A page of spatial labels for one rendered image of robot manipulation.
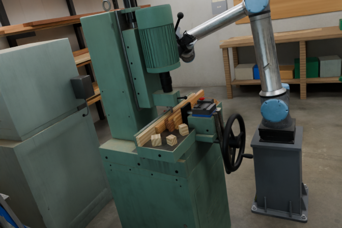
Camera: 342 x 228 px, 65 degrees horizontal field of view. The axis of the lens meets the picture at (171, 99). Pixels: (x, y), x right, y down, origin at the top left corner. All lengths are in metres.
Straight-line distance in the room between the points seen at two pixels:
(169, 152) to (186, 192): 0.28
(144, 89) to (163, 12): 0.41
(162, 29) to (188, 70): 3.77
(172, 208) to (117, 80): 0.74
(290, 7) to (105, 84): 3.39
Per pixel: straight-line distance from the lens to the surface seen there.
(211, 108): 1.31
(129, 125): 1.54
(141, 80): 1.41
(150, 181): 1.50
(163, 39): 1.29
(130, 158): 1.49
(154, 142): 1.25
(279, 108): 1.61
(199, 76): 4.98
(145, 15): 1.28
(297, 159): 1.89
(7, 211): 1.62
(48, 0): 3.99
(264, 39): 1.56
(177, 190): 1.42
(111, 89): 1.51
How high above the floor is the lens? 1.49
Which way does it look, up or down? 19 degrees down
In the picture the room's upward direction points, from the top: 10 degrees counter-clockwise
